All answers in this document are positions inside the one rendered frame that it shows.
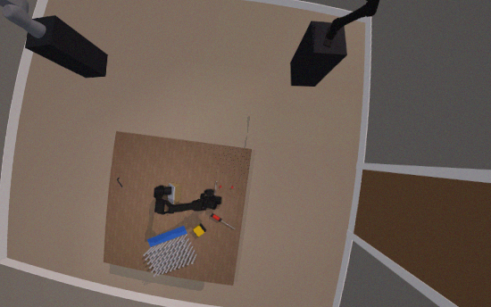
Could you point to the blue tape strip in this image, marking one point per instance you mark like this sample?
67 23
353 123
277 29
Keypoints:
180 231

